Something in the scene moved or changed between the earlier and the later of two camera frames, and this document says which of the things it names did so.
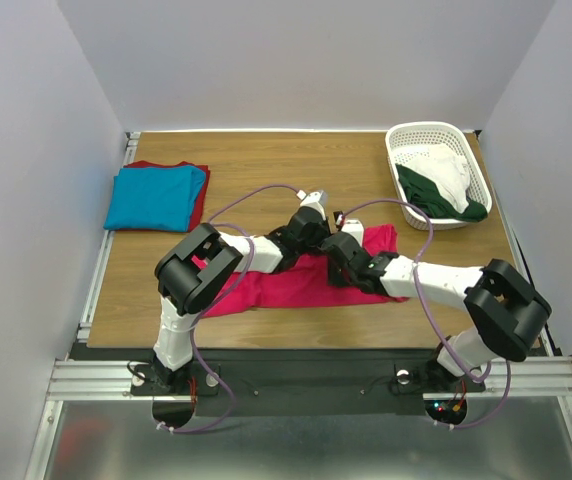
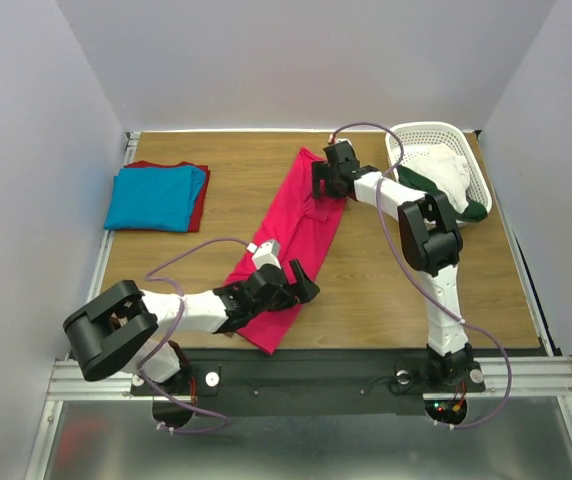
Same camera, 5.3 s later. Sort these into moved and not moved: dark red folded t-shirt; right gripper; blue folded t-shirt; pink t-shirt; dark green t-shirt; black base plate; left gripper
Moved: pink t-shirt; left gripper; right gripper
Not moved: black base plate; dark green t-shirt; blue folded t-shirt; dark red folded t-shirt
